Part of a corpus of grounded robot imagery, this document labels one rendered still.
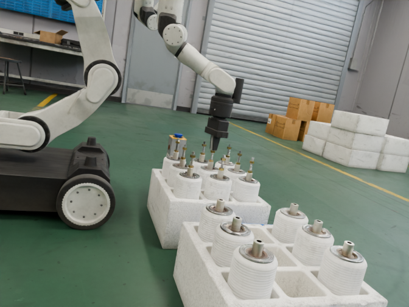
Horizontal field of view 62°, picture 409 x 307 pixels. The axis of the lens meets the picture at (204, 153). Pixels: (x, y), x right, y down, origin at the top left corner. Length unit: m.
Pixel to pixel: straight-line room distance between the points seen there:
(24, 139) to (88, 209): 0.36
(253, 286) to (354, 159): 3.17
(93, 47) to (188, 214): 0.73
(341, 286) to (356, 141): 3.01
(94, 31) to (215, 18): 5.25
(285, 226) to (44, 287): 0.67
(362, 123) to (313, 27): 4.01
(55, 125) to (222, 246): 0.88
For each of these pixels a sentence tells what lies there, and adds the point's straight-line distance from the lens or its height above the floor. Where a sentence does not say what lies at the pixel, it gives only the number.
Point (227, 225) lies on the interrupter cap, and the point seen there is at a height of 0.25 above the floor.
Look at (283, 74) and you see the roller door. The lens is 7.15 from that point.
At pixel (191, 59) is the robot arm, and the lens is 1.30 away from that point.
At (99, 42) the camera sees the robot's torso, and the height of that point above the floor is 0.66.
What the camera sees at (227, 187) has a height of 0.23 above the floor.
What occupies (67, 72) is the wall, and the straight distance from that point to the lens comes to 6.27.
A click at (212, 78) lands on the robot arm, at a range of 1.28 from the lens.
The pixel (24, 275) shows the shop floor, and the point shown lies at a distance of 1.09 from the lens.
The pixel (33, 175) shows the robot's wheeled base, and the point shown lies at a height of 0.17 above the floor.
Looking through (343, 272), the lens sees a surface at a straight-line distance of 0.86.
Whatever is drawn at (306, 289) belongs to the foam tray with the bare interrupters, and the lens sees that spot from 0.91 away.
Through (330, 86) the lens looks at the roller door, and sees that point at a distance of 7.77.
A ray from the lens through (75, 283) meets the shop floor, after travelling 1.05.
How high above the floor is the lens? 0.58
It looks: 11 degrees down
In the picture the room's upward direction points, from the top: 10 degrees clockwise
